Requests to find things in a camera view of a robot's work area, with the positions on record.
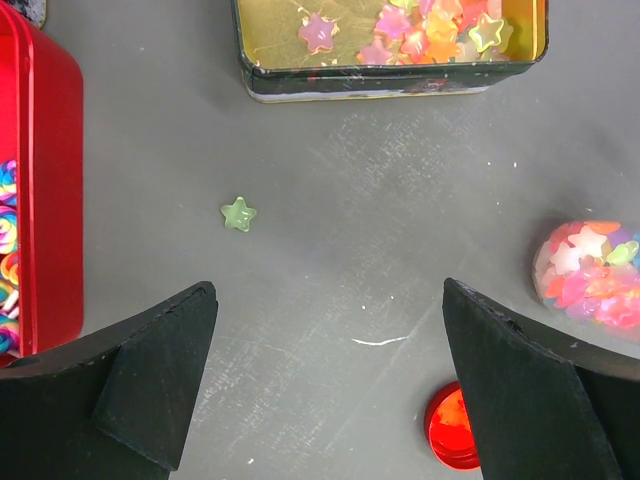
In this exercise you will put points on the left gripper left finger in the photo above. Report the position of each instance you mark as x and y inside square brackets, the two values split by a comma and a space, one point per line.
[115, 404]

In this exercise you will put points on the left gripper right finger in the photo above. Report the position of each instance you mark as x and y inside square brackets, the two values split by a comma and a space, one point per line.
[542, 404]

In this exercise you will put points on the golden tin with star candies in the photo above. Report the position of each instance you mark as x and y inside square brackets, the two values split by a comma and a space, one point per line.
[334, 50]

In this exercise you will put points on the tin with colourful cube candies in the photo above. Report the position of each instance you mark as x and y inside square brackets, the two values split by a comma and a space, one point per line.
[34, 11]

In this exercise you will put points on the red jar lid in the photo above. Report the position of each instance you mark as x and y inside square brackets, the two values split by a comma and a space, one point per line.
[447, 429]

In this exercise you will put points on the clear plastic jar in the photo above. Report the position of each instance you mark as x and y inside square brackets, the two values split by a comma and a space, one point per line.
[587, 271]

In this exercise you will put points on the green star candy on table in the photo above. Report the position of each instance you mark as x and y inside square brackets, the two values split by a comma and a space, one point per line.
[238, 215]

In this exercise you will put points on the red tin with lollipops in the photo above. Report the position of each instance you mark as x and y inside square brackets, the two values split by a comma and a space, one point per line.
[42, 297]

